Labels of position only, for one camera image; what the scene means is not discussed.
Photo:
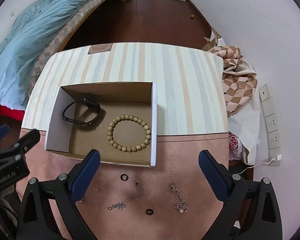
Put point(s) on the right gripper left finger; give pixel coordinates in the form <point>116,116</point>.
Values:
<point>82,174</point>

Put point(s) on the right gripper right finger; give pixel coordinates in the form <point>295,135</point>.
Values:
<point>216,174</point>

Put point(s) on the black smart watch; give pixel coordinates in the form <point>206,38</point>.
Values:
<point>91,107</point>

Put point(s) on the red bed sheet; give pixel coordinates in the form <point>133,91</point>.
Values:
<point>12,113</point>

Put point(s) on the white cardboard box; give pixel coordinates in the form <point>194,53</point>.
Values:
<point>125,132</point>

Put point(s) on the light blue duvet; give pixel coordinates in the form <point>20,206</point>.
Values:
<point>32,30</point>

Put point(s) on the checkered brown cloth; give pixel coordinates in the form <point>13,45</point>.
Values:
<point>239,78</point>

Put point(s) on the striped table cloth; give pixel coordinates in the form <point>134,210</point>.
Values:
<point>189,83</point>

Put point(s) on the patterned mattress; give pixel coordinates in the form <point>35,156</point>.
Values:
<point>61,39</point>

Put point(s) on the white wall power strip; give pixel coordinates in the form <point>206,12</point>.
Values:
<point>272,126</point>

